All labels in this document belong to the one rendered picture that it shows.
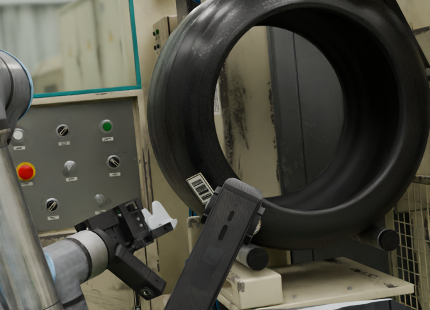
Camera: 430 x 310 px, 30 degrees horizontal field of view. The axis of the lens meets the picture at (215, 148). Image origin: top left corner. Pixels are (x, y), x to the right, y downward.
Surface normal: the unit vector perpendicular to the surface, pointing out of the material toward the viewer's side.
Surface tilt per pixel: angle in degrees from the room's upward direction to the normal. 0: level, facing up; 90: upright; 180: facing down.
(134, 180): 90
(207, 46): 84
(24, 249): 81
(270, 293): 90
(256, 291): 90
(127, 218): 70
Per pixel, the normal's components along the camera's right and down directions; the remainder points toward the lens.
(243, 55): 0.25, 0.03
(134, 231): 0.71, -0.38
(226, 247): -0.05, -0.14
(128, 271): -0.28, 0.66
